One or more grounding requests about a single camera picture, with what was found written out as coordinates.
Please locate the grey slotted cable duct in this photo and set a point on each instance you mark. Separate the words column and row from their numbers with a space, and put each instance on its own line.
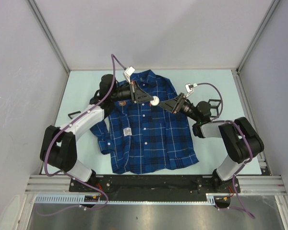
column 195, row 199

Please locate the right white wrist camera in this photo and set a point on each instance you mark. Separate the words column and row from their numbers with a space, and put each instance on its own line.
column 190, row 89

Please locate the portrait round brooch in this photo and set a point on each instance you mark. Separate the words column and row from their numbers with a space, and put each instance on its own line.
column 122, row 103

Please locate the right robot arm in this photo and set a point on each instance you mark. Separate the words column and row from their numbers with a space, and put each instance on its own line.
column 241, row 141

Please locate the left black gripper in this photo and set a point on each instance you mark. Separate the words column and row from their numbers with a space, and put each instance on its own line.
column 136, row 91

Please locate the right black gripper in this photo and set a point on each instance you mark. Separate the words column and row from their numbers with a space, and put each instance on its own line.
column 169, row 105

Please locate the landscape round brooch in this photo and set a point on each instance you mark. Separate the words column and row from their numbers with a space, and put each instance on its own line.
column 155, row 101

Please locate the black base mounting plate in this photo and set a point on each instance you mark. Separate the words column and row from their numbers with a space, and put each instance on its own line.
column 201, row 183

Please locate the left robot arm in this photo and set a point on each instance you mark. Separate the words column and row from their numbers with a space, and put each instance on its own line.
column 59, row 143

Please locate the left black frame stand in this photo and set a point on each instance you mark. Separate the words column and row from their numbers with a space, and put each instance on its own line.
column 73, row 114

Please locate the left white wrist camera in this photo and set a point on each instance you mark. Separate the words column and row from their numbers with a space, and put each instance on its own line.
column 128, row 72

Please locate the blue plaid button shirt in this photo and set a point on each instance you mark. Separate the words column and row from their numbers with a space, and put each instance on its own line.
column 142, row 138

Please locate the black square frame stand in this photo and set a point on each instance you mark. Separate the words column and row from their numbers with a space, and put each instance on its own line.
column 215, row 107

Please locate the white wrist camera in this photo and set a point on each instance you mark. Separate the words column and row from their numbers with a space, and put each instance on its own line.
column 128, row 72
column 190, row 89

